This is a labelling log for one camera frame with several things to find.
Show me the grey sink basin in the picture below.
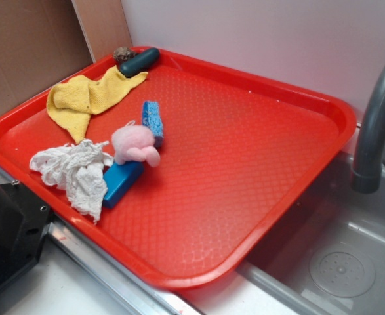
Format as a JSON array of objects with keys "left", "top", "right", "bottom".
[{"left": 238, "top": 153, "right": 385, "bottom": 314}]

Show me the blue sponge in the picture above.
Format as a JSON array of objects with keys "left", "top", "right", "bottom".
[{"left": 142, "top": 101, "right": 164, "bottom": 148}]

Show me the pink plush toy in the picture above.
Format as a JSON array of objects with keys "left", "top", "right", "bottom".
[{"left": 111, "top": 124, "right": 161, "bottom": 167}]

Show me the brown cardboard panel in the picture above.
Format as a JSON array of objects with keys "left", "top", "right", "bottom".
[{"left": 0, "top": 1, "right": 132, "bottom": 116}]

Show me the yellow cloth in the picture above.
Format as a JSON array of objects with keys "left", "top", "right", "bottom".
[{"left": 46, "top": 66, "right": 148, "bottom": 144}]

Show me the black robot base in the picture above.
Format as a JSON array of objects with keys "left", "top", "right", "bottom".
[{"left": 0, "top": 181, "right": 51, "bottom": 292}]

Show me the metal counter edge strip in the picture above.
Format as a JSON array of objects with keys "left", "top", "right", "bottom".
[{"left": 0, "top": 154, "right": 199, "bottom": 315}]

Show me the dark green cylinder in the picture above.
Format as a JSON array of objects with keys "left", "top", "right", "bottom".
[{"left": 119, "top": 47, "right": 160, "bottom": 78}]

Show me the blue rectangular block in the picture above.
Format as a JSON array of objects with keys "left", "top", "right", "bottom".
[{"left": 102, "top": 161, "right": 144, "bottom": 209}]

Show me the brown round object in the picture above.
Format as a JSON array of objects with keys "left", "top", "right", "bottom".
[{"left": 113, "top": 47, "right": 138, "bottom": 64}]

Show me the red plastic tray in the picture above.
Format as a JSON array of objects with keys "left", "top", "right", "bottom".
[{"left": 0, "top": 51, "right": 356, "bottom": 291}]

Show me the white crumpled cloth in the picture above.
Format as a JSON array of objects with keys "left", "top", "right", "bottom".
[{"left": 29, "top": 139, "right": 114, "bottom": 223}]

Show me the grey faucet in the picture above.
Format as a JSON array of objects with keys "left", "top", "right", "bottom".
[{"left": 350, "top": 67, "right": 385, "bottom": 194}]

